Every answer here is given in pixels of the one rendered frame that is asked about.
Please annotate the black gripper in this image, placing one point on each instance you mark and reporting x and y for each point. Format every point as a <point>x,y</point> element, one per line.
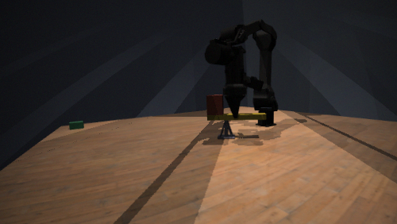
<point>234,89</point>

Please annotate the yellow bar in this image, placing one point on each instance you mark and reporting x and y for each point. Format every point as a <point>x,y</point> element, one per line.
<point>215,111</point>

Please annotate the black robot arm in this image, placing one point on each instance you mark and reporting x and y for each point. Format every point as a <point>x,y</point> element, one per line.
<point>220,51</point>

